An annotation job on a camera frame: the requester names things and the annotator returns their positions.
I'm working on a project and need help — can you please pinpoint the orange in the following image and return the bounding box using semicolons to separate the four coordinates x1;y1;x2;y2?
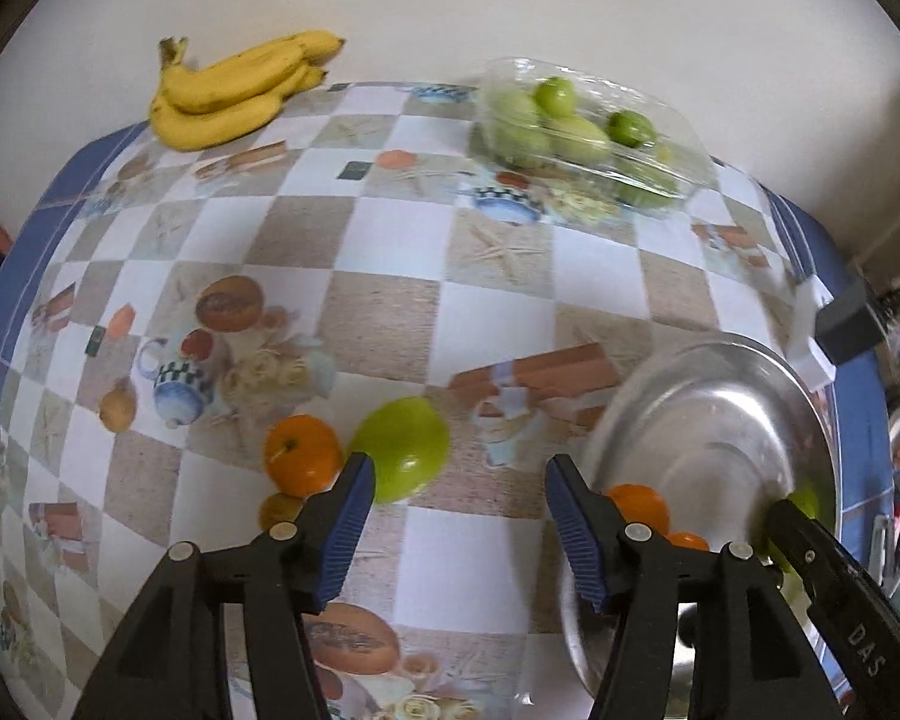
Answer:
263;415;344;499
667;532;710;553
605;484;670;536

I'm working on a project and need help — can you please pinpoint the small brown kiwi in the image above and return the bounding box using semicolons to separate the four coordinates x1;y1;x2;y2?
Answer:
258;493;305;532

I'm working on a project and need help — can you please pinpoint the large steel bowl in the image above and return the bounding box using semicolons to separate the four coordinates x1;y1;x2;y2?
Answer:
557;331;842;699

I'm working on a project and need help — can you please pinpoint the small brown fruit far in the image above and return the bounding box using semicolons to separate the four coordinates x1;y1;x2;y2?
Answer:
97;383;136;434

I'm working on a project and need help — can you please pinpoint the checkered fruit print tablecloth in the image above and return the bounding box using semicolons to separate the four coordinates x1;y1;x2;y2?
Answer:
0;83;845;718

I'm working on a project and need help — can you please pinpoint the black charger on white dock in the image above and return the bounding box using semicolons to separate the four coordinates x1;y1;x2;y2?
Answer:
785;275;888;392

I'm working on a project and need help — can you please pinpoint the banana bunch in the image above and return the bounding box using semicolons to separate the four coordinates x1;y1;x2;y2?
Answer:
149;29;346;151

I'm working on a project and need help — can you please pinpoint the clear plastic fruit tray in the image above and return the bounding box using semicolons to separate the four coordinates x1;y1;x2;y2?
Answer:
476;57;717;215

